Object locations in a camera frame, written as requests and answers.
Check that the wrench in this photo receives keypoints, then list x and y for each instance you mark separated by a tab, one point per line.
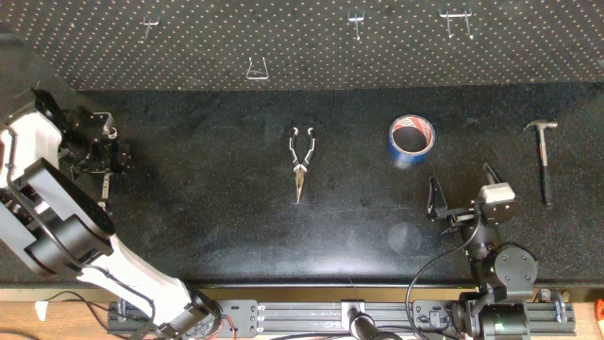
106	187

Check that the hammer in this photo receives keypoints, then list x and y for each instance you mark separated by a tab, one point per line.
543	151

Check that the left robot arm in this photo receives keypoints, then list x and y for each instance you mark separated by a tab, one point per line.
127	274

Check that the roll of blue tape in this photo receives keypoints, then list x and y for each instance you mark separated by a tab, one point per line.
401	152

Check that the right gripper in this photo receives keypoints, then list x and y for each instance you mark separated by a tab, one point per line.
455	215

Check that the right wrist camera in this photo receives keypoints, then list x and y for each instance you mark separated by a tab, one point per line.
495	192

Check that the mounting rail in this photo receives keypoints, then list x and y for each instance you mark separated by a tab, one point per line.
302	318

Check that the black pegboard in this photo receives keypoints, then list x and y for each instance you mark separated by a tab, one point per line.
330	52

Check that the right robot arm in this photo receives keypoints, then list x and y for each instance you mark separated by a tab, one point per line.
513	271

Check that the metal hook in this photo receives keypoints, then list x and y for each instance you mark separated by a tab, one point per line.
257	75
455	14
357	23
149	24

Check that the black and white pliers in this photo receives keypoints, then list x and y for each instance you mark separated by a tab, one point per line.
300	177

